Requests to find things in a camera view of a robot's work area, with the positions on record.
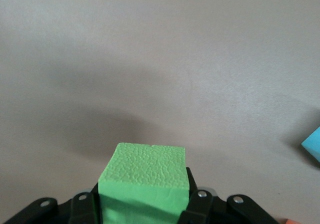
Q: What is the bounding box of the green foam cube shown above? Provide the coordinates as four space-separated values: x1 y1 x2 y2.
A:
97 142 190 224

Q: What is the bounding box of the blue foam cube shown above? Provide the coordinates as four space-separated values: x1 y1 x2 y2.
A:
301 126 320 163

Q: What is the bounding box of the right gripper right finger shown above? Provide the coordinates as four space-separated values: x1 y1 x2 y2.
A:
178 167 279 224

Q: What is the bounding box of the brown table mat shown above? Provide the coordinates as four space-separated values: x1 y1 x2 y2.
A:
0 0 320 224

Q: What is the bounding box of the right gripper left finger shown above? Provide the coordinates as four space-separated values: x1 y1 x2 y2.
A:
4 183 104 224

